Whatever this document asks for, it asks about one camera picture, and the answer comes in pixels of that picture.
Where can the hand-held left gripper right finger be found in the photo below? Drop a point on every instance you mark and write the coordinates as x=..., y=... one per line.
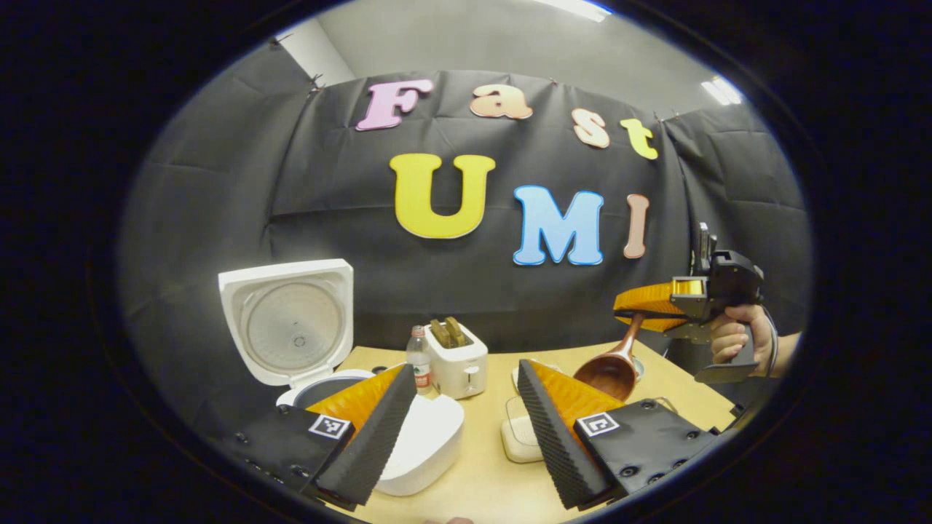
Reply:
x=557, y=444

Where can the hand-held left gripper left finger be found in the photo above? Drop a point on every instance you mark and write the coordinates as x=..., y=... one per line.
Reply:
x=371, y=444

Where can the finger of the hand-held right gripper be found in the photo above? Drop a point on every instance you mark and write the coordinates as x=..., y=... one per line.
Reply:
x=652, y=298
x=659, y=324

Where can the clear container of rice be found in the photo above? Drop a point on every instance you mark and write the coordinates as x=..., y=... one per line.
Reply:
x=518, y=437

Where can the brown wooden spoon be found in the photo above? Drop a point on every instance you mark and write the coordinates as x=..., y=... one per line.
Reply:
x=608, y=375

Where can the white rice cooker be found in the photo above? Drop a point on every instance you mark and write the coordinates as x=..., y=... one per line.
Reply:
x=291, y=327

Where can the clear plastic water bottle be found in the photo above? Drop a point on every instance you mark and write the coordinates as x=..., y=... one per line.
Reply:
x=419, y=367

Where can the white toaster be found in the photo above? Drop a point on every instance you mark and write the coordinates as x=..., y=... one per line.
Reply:
x=459, y=371

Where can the brown bread slice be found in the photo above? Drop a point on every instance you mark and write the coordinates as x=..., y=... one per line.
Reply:
x=456, y=330
x=440, y=333

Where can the small ceiling light panel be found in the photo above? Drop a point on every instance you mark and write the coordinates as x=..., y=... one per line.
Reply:
x=721, y=91

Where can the black backdrop cloth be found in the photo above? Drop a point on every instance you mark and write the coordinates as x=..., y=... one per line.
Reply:
x=218, y=218

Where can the large ceiling light panel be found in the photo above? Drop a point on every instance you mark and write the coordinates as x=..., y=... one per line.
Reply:
x=575, y=7

